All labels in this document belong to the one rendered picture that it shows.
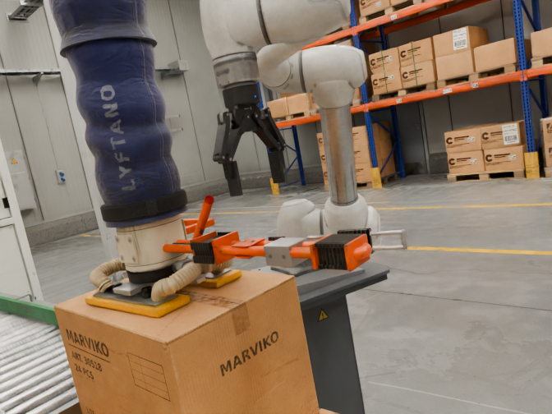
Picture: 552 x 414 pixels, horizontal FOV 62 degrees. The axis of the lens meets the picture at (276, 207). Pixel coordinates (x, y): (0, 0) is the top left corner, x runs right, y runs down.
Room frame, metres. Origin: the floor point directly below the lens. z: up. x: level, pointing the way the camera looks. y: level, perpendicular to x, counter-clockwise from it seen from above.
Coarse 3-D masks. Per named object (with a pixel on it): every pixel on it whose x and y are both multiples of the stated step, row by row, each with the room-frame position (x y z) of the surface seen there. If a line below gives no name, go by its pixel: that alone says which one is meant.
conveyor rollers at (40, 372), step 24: (0, 312) 2.78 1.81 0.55; (0, 336) 2.35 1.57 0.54; (24, 336) 2.28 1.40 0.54; (48, 336) 2.20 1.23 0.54; (0, 360) 2.02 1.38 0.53; (24, 360) 1.94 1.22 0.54; (48, 360) 1.92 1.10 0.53; (0, 384) 1.71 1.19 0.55; (24, 384) 1.68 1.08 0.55; (48, 384) 1.66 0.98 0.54; (72, 384) 1.64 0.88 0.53; (0, 408) 1.53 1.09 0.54; (24, 408) 1.51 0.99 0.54; (48, 408) 1.48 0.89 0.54
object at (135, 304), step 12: (144, 288) 1.11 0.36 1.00; (96, 300) 1.20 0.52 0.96; (108, 300) 1.17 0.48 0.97; (120, 300) 1.14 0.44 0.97; (132, 300) 1.12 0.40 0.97; (144, 300) 1.10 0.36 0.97; (168, 300) 1.08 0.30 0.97; (180, 300) 1.07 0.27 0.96; (132, 312) 1.09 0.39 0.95; (144, 312) 1.05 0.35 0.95; (156, 312) 1.02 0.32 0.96; (168, 312) 1.04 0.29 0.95
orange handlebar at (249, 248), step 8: (192, 224) 1.41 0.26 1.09; (208, 224) 1.43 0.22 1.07; (184, 240) 1.18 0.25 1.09; (248, 240) 1.02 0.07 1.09; (256, 240) 1.00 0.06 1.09; (168, 248) 1.15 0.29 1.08; (176, 248) 1.13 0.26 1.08; (184, 248) 1.11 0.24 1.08; (224, 248) 1.01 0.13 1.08; (232, 248) 1.00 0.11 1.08; (240, 248) 0.98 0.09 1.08; (248, 248) 0.97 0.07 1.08; (256, 248) 0.95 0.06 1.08; (296, 248) 0.89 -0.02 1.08; (304, 248) 0.87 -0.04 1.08; (360, 248) 0.80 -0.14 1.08; (368, 248) 0.81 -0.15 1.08; (240, 256) 0.98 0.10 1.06; (248, 256) 0.97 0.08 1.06; (264, 256) 0.94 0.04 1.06; (296, 256) 0.88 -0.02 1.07; (304, 256) 0.87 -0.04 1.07; (360, 256) 0.80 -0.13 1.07
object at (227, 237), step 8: (216, 232) 1.13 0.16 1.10; (224, 232) 1.11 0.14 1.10; (232, 232) 1.06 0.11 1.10; (192, 240) 1.07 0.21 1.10; (200, 240) 1.09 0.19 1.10; (208, 240) 1.09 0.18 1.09; (216, 240) 1.02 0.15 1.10; (224, 240) 1.04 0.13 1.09; (232, 240) 1.06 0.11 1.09; (192, 248) 1.05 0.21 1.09; (200, 248) 1.03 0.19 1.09; (208, 248) 1.02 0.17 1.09; (216, 248) 1.02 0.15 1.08; (192, 256) 1.06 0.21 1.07; (200, 256) 1.04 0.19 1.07; (208, 256) 1.02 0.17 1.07; (216, 256) 1.02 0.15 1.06; (224, 256) 1.03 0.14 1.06; (232, 256) 1.05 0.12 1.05
